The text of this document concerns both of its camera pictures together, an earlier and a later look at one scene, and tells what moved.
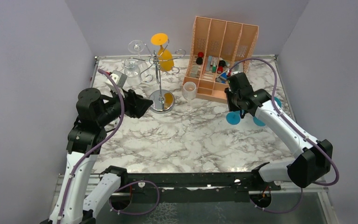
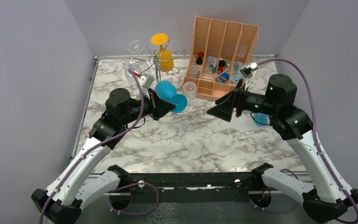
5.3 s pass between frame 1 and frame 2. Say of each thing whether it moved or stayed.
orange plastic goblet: stayed
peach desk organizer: stayed
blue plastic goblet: moved
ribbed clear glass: stayed
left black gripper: moved
